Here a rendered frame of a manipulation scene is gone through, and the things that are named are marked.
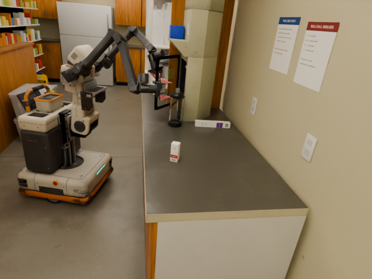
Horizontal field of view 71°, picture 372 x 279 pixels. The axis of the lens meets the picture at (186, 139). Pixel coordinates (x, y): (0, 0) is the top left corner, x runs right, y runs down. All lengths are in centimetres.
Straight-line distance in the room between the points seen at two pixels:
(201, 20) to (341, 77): 102
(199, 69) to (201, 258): 123
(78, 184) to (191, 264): 148
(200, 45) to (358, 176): 126
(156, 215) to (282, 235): 59
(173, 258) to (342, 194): 73
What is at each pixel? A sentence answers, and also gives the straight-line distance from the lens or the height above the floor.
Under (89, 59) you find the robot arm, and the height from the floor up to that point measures 132.
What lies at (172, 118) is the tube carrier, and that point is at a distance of 184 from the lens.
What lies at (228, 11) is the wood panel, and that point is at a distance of 232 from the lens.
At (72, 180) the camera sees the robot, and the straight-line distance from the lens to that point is 253.
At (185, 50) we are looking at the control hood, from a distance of 187.
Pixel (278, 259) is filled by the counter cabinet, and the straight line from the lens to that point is 143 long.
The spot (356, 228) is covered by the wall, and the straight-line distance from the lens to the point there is 115.
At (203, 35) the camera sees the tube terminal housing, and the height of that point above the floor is 156.
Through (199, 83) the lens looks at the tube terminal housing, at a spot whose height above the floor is 123.
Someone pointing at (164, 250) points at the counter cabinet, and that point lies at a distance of 119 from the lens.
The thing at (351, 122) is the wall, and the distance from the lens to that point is 112.
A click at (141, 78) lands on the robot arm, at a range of 179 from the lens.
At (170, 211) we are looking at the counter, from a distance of 107.
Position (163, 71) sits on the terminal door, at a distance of 202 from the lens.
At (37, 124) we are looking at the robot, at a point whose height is 77.
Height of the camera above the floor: 162
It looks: 24 degrees down
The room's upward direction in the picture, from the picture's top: 6 degrees clockwise
